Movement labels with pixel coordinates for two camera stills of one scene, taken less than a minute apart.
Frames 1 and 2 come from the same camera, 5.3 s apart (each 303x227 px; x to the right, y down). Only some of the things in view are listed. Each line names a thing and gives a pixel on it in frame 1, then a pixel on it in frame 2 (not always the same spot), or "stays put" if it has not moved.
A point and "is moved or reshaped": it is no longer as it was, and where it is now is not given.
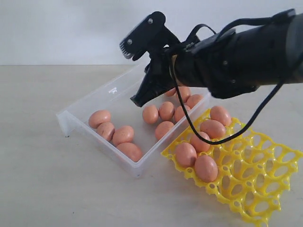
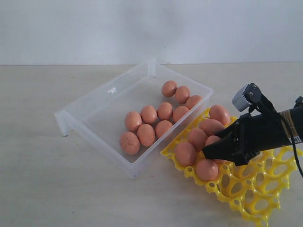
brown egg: (130, 150) is moved or reshaped
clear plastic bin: (105, 122) stays put
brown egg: (150, 114) stays put
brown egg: (215, 129) stays put
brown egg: (193, 100) stays put
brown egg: (98, 117) -> (133, 120)
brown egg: (123, 134) -> (146, 135)
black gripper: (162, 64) -> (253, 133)
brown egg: (221, 114) stays put
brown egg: (206, 168) stays put
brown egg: (166, 110) stays put
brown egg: (186, 155) stays put
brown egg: (162, 128) stays put
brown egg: (106, 129) -> (211, 139)
